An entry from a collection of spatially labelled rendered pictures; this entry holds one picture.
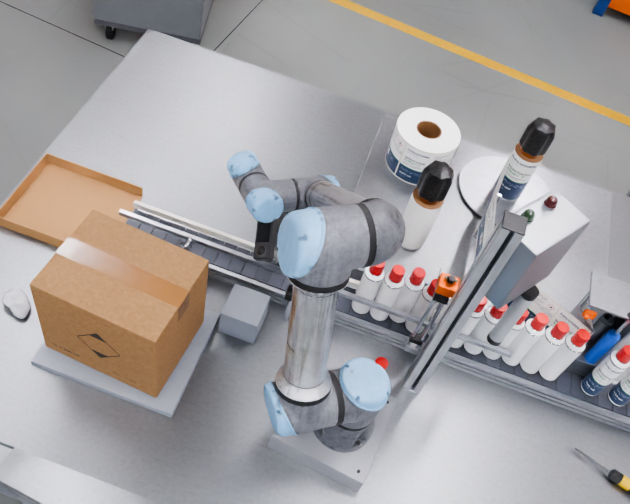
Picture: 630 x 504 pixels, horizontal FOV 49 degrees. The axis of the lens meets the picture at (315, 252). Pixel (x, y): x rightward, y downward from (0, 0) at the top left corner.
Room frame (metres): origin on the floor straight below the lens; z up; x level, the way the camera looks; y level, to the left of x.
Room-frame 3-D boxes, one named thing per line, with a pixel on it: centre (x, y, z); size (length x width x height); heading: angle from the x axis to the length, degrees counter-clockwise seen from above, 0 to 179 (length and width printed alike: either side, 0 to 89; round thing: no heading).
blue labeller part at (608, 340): (1.07, -0.77, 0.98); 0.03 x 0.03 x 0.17
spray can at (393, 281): (1.06, -0.21, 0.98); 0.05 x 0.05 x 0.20
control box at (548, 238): (0.97, -0.41, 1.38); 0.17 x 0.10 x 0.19; 140
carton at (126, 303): (0.81, 0.39, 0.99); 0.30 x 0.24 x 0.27; 81
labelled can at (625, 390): (1.01, -0.87, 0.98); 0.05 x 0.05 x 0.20
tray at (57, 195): (1.14, 0.69, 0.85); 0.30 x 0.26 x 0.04; 85
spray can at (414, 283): (1.07, -0.26, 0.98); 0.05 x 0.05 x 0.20
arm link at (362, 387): (0.72, -0.17, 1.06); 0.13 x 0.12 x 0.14; 120
